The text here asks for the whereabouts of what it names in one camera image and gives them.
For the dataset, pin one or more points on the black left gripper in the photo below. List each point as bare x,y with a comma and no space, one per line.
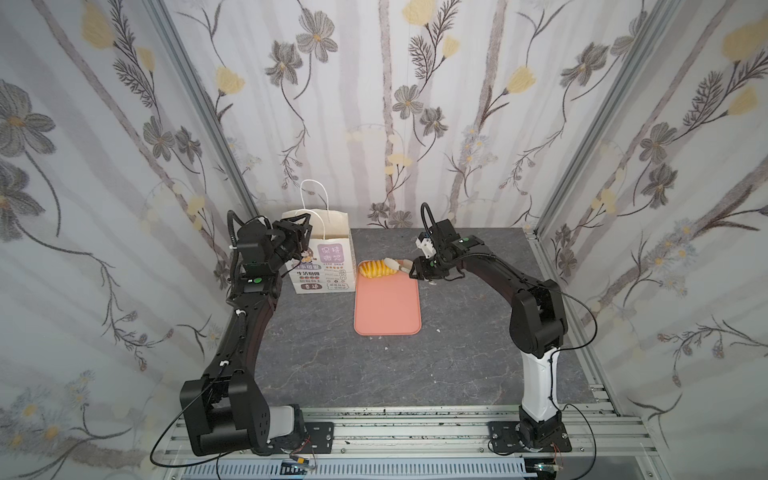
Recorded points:
294,235

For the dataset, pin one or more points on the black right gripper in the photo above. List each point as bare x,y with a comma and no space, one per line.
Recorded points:
433,261

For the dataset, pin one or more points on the metal food tongs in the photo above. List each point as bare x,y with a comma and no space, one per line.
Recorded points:
404,266

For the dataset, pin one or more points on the white printed paper bag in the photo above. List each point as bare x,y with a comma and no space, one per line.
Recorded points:
328,263

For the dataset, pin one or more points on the long striped bread loaf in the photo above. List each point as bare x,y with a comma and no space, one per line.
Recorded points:
373,269

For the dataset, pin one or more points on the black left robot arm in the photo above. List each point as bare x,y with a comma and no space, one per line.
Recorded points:
224,410

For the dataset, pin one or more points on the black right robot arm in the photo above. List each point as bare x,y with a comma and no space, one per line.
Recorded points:
537,326

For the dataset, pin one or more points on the pink tray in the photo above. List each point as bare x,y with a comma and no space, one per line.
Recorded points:
387,306

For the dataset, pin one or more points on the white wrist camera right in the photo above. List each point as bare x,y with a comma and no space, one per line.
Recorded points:
425,244

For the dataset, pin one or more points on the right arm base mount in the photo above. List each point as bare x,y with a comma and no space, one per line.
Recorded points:
508,437

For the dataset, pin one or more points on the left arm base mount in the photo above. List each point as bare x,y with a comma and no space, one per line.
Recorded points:
313,438

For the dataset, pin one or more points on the white ventilated cable duct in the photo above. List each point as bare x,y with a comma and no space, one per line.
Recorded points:
396,468

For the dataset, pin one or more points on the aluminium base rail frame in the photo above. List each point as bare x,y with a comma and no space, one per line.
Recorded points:
606,443

